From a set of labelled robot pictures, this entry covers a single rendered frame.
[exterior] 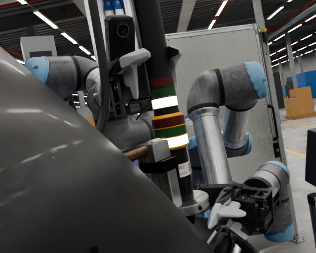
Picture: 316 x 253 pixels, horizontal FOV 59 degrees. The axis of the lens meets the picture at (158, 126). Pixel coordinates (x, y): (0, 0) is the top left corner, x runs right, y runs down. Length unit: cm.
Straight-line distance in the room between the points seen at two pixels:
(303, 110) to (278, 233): 1222
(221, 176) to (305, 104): 1226
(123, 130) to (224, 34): 203
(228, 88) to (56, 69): 51
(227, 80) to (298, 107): 1204
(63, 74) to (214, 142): 49
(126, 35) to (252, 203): 38
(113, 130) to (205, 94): 33
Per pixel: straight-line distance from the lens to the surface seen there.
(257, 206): 58
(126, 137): 61
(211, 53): 245
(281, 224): 78
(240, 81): 84
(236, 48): 257
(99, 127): 29
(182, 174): 36
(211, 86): 82
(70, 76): 91
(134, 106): 43
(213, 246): 32
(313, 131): 100
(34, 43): 446
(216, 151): 78
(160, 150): 33
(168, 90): 36
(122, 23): 47
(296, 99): 1282
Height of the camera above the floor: 140
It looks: 3 degrees down
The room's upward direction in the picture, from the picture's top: 11 degrees counter-clockwise
